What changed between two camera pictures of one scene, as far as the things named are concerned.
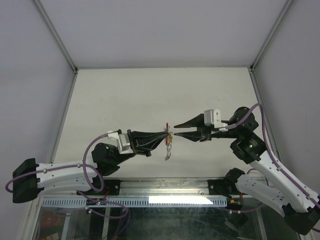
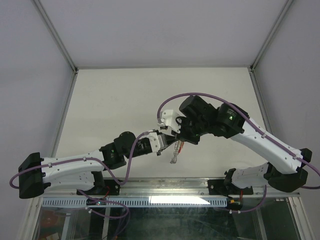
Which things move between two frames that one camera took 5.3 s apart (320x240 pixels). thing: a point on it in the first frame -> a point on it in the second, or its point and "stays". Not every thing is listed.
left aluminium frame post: x=43 y=14 stays
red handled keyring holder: x=168 y=145 -> x=178 y=147
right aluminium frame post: x=285 y=8 stays
